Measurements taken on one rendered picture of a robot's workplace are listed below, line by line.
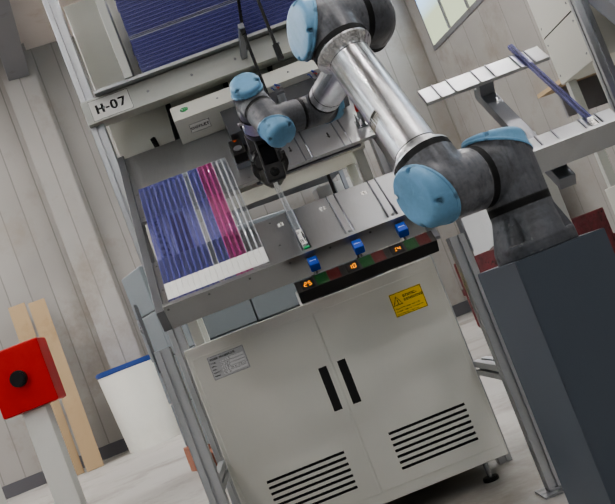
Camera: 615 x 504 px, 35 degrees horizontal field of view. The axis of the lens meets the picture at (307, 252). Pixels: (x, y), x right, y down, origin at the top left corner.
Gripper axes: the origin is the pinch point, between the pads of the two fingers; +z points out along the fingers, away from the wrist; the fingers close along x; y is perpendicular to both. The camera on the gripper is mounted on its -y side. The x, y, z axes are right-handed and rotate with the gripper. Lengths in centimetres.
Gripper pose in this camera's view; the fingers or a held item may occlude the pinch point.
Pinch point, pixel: (276, 184)
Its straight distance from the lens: 252.5
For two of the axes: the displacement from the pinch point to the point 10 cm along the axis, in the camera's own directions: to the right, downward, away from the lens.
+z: 1.7, 5.8, 8.0
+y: -3.3, -7.3, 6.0
